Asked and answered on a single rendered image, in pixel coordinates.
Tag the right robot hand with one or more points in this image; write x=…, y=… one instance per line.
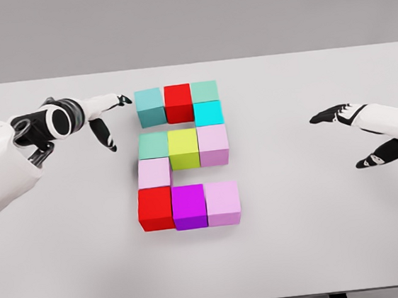
x=377, y=119

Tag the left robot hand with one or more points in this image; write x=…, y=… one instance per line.
x=99, y=103

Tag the teal block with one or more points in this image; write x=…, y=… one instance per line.
x=149, y=104

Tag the mint green block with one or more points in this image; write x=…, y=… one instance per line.
x=152, y=145
x=204, y=90

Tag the red block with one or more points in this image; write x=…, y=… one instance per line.
x=178, y=99
x=155, y=207

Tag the lilac pink block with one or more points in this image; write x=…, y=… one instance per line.
x=222, y=201
x=154, y=173
x=213, y=143

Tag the yellow-green block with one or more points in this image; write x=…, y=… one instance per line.
x=183, y=147

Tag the cyan block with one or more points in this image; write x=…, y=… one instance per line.
x=208, y=113

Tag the purple block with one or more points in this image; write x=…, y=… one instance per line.
x=188, y=205

